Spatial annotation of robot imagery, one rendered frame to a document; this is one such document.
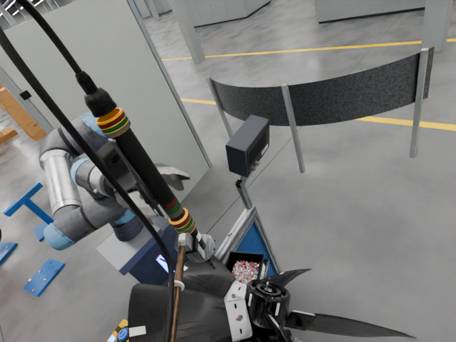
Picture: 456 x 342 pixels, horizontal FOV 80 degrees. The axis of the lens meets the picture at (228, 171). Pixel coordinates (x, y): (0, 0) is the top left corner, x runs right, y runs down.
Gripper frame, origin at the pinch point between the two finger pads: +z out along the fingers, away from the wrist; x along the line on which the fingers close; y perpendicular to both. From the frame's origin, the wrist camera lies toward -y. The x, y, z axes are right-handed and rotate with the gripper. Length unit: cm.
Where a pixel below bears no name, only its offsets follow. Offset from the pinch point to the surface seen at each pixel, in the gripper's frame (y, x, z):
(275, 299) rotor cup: 38.9, -2.5, 10.6
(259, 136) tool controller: 44, -71, -32
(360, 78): 75, -186, -16
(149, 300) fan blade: 23.9, 14.2, -9.4
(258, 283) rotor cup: 43.8, -6.1, 2.5
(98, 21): -19, -117, -182
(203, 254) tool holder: 18.5, 1.4, -0.1
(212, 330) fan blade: 33.8, 11.3, 2.4
